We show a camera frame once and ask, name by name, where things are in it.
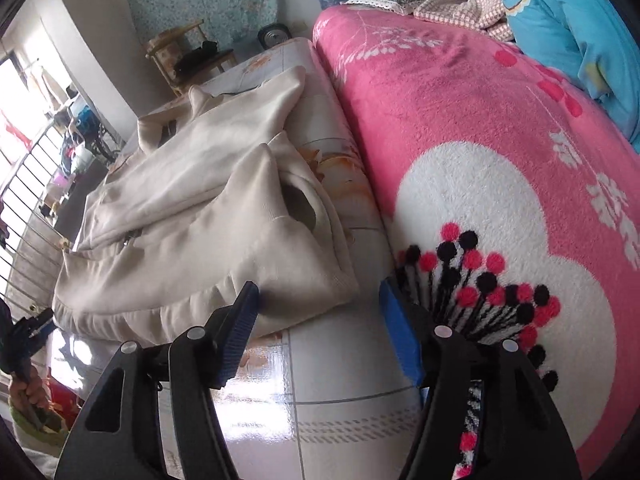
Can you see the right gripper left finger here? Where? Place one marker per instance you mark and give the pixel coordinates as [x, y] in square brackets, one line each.
[152, 400]

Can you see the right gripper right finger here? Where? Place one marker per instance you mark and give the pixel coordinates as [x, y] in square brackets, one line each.
[485, 411]

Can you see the beige zip jacket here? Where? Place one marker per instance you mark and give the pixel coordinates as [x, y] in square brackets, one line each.
[215, 195]

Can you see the left hand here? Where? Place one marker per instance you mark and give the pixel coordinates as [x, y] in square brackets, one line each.
[28, 396]

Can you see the dark low cabinet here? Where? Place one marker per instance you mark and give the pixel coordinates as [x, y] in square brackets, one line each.
[69, 217]

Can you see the pink floral blanket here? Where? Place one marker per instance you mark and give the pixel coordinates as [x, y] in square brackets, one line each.
[509, 198]

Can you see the black bag on chair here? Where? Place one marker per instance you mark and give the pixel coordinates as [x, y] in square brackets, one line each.
[196, 57]

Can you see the wooden chair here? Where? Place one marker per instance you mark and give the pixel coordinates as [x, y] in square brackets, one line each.
[170, 45]

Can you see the blue cartoon quilt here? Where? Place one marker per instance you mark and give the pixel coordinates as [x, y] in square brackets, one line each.
[588, 42]

